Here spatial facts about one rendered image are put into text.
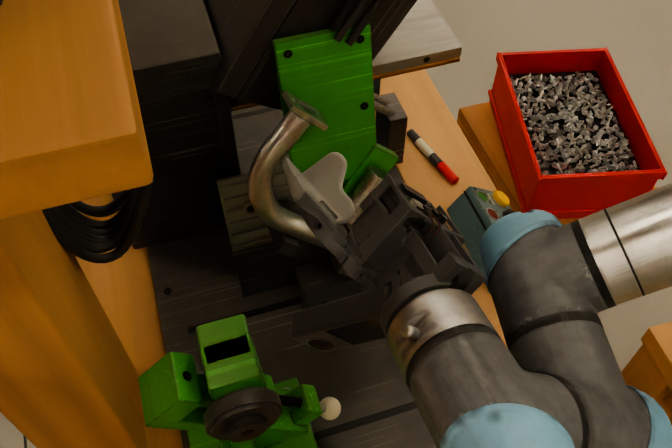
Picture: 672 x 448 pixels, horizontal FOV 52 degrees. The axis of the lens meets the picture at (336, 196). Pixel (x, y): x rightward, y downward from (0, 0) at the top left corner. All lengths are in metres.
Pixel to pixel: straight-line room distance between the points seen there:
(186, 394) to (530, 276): 0.34
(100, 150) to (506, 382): 0.28
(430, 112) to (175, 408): 0.75
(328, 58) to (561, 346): 0.44
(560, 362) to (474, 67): 2.27
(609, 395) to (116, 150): 0.37
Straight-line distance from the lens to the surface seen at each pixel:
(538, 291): 0.56
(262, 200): 0.85
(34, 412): 0.76
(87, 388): 0.74
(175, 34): 0.88
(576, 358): 0.54
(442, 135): 1.22
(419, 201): 0.59
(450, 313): 0.50
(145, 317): 1.05
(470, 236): 1.06
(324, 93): 0.84
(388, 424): 0.93
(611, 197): 1.26
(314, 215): 0.59
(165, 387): 0.71
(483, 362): 0.47
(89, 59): 0.38
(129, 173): 0.35
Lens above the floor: 1.77
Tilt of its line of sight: 52 degrees down
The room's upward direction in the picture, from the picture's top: straight up
